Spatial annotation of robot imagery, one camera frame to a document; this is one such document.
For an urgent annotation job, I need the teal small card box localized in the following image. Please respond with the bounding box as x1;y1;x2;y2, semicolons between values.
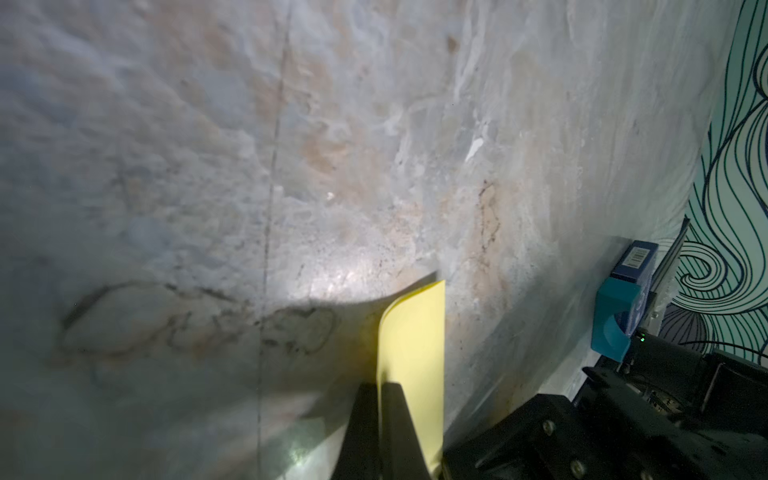
591;277;641;363

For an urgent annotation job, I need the dark blue card deck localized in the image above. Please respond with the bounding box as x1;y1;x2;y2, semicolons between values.
611;240;659;336

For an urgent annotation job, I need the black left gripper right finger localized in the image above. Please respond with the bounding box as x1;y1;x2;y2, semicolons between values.
380;382;430;480

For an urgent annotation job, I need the yellow square paper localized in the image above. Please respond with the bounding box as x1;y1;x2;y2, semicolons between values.
376;281;446;479

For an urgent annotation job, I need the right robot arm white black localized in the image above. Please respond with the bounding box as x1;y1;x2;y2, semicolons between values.
443;335;767;479

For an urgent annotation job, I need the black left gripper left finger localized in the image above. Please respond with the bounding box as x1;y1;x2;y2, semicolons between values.
331;383;380;480

